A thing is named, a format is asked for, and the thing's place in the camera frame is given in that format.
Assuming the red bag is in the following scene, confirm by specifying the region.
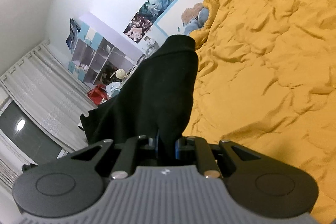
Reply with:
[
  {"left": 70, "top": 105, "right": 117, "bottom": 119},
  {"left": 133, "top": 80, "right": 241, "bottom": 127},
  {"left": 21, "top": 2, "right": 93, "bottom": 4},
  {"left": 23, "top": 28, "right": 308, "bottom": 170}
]
[{"left": 87, "top": 84, "right": 109, "bottom": 106}]

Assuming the white lace curtain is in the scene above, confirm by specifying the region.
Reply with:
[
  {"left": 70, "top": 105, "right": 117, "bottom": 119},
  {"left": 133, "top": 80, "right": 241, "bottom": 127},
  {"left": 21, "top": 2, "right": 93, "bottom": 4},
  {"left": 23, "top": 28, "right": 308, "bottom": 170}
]
[{"left": 0, "top": 40, "right": 98, "bottom": 188}]

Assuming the beige round hat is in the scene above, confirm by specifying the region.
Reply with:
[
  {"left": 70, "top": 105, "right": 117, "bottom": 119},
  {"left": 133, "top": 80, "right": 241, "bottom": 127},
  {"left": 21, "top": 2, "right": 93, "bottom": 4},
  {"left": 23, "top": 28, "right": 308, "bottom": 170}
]
[{"left": 114, "top": 69, "right": 127, "bottom": 80}]

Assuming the black garment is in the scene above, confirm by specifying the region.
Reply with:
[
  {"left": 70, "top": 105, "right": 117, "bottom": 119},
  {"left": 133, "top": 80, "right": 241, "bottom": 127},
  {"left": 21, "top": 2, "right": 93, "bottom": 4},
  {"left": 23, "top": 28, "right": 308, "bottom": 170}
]
[{"left": 79, "top": 33, "right": 200, "bottom": 162}]

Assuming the anime poster strip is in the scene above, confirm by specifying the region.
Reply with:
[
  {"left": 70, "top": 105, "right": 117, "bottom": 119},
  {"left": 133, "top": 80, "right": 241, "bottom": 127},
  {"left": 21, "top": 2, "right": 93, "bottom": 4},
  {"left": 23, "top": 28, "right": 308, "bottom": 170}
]
[{"left": 123, "top": 0, "right": 175, "bottom": 43}]

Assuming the blue plush toy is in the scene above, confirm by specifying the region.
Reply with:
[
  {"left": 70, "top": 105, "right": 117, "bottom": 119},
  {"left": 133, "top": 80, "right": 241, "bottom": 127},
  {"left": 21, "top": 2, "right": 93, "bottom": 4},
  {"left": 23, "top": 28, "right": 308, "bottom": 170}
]
[{"left": 181, "top": 3, "right": 209, "bottom": 35}]

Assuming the grey chair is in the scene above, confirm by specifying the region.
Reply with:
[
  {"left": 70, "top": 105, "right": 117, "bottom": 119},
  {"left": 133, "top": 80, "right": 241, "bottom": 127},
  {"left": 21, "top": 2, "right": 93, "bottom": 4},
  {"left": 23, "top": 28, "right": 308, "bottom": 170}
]
[{"left": 137, "top": 36, "right": 159, "bottom": 65}]

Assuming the mustard yellow duvet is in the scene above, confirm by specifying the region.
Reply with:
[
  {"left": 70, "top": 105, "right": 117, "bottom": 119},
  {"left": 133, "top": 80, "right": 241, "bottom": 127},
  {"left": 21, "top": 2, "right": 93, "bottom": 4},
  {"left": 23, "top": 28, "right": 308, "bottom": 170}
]
[{"left": 184, "top": 0, "right": 335, "bottom": 223}]

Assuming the white cubby shelf unit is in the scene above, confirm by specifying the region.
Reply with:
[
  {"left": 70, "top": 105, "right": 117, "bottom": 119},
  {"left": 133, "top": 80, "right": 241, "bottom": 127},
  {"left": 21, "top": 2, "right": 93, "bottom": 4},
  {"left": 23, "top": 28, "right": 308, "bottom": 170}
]
[{"left": 66, "top": 12, "right": 143, "bottom": 87}]

